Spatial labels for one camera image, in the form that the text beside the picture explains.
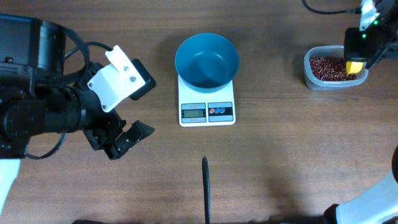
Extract yellow plastic scoop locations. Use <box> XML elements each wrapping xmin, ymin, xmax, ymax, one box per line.
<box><xmin>346</xmin><ymin>61</ymin><xmax>364</xmax><ymax>75</ymax></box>

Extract white digital kitchen scale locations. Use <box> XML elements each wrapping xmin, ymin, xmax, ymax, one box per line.
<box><xmin>178</xmin><ymin>78</ymin><xmax>236</xmax><ymax>128</ymax></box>

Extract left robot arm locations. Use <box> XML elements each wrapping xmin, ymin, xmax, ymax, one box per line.
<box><xmin>1</xmin><ymin>14</ymin><xmax>156</xmax><ymax>202</ymax></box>

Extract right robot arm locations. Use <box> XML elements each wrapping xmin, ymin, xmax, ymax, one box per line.
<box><xmin>323</xmin><ymin>0</ymin><xmax>397</xmax><ymax>224</ymax></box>

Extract blue-grey plastic bowl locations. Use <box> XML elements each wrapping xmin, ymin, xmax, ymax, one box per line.
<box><xmin>175</xmin><ymin>33</ymin><xmax>239</xmax><ymax>93</ymax></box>

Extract clear plastic food container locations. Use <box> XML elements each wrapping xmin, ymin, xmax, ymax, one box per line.
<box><xmin>303</xmin><ymin>45</ymin><xmax>369</xmax><ymax>90</ymax></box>

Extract red adzuki beans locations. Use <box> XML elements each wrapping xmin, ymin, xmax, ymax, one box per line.
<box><xmin>310</xmin><ymin>57</ymin><xmax>356</xmax><ymax>82</ymax></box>

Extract black overhead stand cable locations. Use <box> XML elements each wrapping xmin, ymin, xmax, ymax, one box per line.
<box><xmin>201</xmin><ymin>156</ymin><xmax>211</xmax><ymax>224</ymax></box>

